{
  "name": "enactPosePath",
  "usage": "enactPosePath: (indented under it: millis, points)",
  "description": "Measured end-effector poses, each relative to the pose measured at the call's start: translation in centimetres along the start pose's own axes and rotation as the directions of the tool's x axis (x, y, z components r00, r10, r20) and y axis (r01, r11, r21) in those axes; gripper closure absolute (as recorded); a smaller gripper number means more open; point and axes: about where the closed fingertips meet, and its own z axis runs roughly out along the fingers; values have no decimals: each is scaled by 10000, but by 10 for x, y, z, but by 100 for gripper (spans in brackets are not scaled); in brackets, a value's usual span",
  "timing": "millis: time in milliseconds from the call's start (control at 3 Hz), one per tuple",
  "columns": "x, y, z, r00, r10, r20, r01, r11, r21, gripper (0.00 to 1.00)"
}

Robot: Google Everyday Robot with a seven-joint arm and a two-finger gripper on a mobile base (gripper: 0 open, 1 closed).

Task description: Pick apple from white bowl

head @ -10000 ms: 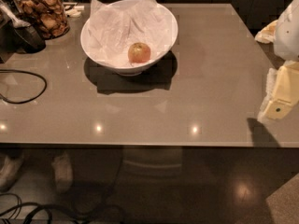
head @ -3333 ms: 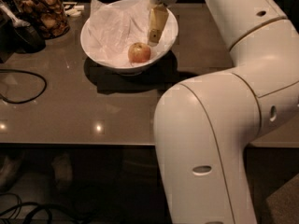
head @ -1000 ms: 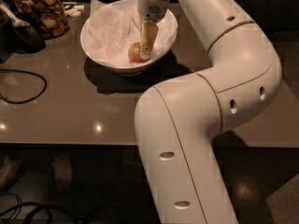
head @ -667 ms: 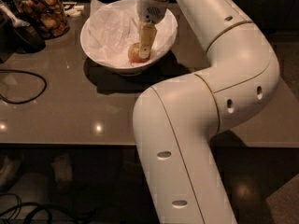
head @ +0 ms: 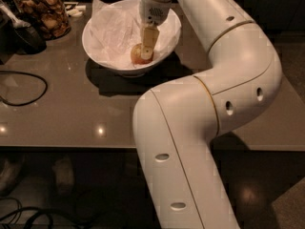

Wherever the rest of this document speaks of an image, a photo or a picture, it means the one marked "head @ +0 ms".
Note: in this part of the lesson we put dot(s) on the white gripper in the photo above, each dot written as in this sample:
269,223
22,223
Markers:
152,12

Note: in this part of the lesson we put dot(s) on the white shoe left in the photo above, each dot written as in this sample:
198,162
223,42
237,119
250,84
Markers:
10,174

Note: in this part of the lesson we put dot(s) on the white shoe right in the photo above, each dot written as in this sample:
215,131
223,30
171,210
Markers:
64,175

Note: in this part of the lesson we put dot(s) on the red yellow apple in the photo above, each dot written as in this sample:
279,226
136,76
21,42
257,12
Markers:
136,56

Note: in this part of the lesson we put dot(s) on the black round appliance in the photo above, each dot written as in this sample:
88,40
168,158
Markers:
27,37

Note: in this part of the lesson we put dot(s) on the white crumpled paper sheet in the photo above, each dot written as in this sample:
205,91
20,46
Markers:
111,35

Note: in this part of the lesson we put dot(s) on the glass jar of dried chips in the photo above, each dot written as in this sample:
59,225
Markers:
48,16

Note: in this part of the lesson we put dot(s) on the white shoe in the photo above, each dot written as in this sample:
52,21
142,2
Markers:
64,175
10,174

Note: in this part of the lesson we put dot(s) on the white ceramic bowl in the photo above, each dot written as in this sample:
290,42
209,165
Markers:
105,61

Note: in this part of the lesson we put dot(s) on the small white objects on table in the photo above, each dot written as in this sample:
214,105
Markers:
75,10

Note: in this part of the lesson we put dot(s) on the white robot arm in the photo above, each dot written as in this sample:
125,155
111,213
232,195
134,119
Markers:
175,122

